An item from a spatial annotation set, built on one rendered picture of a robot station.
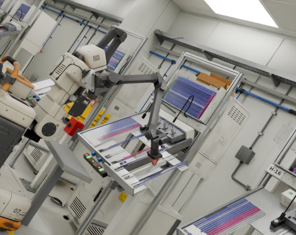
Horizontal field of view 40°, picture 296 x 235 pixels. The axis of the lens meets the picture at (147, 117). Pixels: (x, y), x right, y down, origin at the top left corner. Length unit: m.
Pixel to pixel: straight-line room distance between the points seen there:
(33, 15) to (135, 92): 3.23
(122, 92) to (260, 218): 2.46
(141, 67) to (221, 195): 1.72
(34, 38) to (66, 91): 4.69
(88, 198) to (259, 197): 1.53
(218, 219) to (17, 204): 1.28
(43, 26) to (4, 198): 5.08
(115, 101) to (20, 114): 2.12
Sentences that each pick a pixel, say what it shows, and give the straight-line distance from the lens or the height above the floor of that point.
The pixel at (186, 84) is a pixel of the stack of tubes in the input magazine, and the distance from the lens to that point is 3.57.
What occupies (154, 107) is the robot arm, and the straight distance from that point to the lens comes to 2.79.
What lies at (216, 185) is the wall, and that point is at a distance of 4.84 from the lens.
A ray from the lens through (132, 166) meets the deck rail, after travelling 3.05.
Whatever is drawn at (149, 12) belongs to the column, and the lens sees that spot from 6.54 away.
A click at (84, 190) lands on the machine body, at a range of 3.69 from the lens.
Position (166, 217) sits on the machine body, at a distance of 3.56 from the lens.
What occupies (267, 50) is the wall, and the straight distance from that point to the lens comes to 5.39.
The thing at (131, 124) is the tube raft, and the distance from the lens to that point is 3.56.
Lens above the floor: 1.14
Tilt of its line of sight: 1 degrees up
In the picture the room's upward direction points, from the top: 34 degrees clockwise
